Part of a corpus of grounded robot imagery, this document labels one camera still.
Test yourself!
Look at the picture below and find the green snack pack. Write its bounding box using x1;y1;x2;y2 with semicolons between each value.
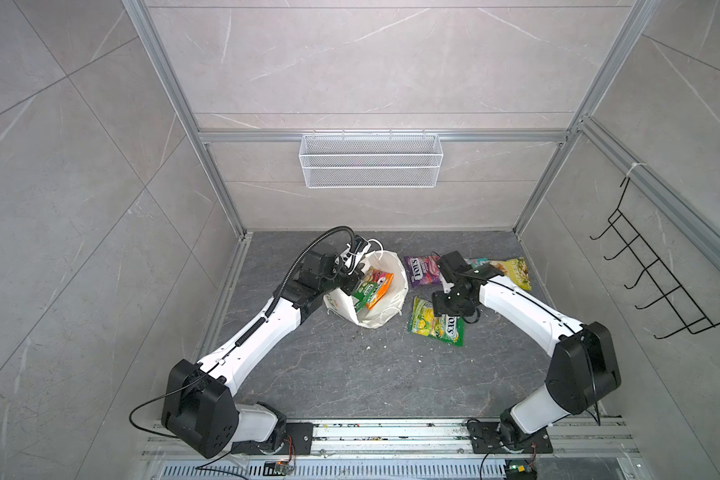
352;272;380;312

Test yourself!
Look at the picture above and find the green yellow candy bag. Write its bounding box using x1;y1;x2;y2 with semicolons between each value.
407;297;465;347

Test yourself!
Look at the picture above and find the teal red snack bag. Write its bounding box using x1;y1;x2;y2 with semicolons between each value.
466;258;493;268

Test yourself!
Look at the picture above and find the white floral paper bag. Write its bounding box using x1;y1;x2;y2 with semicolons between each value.
323;239;409;329

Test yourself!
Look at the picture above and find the purple snack pack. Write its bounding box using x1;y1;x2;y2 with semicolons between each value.
403;255;441;288

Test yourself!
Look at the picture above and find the yellow green snack bag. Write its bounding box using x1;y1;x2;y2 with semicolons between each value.
490;257;532;291

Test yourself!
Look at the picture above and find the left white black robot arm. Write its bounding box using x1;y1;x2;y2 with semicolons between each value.
161;236;369;459

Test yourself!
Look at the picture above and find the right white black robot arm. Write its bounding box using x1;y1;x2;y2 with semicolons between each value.
432;251;622;452

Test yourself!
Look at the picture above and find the orange snack pack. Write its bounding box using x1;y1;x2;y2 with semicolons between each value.
367;268;394;310

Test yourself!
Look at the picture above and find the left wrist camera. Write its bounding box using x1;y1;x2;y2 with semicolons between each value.
340;235;370;272

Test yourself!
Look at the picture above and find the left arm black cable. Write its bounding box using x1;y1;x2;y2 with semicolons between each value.
263;225;358;319

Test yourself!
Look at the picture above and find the white wire mesh basket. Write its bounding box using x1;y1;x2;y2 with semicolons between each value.
299;133;444;189

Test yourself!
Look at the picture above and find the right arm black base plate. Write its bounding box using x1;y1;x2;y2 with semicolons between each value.
464;418;554;454

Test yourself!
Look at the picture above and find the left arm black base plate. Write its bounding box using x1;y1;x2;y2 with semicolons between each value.
230;422;315;456

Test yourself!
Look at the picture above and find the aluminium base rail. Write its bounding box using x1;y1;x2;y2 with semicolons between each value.
140;416;643;462

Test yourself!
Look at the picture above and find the black wire hook rack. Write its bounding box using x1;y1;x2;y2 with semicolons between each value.
589;178;720;340

